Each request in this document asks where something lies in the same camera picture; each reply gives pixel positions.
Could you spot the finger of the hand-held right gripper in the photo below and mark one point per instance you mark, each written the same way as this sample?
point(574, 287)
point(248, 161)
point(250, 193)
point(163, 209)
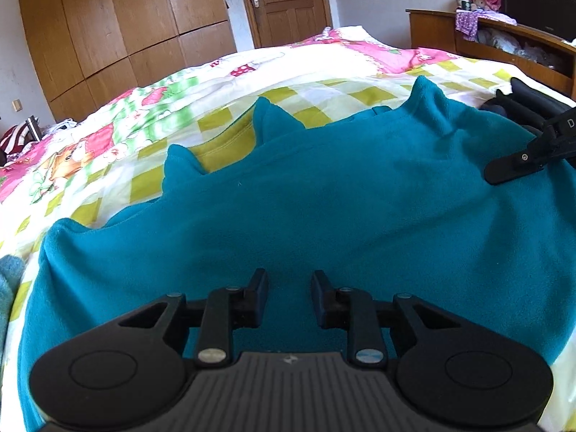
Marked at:
point(510, 168)
point(531, 99)

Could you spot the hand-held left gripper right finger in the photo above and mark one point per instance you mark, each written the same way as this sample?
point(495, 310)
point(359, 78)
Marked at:
point(320, 290)

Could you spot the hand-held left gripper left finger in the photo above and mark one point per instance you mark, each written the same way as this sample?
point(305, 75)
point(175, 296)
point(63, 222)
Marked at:
point(259, 289)

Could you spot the teal fleece jacket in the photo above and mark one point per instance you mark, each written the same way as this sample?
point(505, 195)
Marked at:
point(337, 216)

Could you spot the white plastic bags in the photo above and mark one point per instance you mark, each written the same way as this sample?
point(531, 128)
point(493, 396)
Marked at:
point(517, 47)

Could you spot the purple cloth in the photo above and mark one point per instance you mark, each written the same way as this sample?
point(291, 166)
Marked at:
point(470, 22)

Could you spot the wooden bedside shelf unit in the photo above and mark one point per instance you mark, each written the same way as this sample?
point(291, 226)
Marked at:
point(450, 31)

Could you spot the red white toy figure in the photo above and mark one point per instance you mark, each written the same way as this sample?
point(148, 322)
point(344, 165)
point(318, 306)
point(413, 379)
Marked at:
point(464, 1)

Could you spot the printed checked blanket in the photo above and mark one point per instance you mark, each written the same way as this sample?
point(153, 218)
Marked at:
point(135, 144)

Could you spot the blue-grey knit garment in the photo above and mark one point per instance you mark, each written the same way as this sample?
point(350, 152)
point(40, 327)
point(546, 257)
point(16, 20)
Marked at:
point(10, 288)

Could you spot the white crumpled cloth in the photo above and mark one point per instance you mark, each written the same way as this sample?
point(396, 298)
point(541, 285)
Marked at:
point(60, 127)

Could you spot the wooden door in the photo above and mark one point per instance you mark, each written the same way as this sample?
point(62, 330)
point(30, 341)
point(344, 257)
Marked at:
point(288, 4)

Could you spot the red white striped cloth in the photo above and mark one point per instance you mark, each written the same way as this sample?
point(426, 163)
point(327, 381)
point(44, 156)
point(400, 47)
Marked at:
point(13, 139)

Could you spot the wooden wardrobe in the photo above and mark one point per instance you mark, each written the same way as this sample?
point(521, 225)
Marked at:
point(121, 31)

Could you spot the metal frame object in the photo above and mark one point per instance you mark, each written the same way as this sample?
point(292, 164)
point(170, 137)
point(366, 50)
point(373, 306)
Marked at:
point(33, 128)

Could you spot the wall light switch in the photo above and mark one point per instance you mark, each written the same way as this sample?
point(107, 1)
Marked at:
point(17, 105)

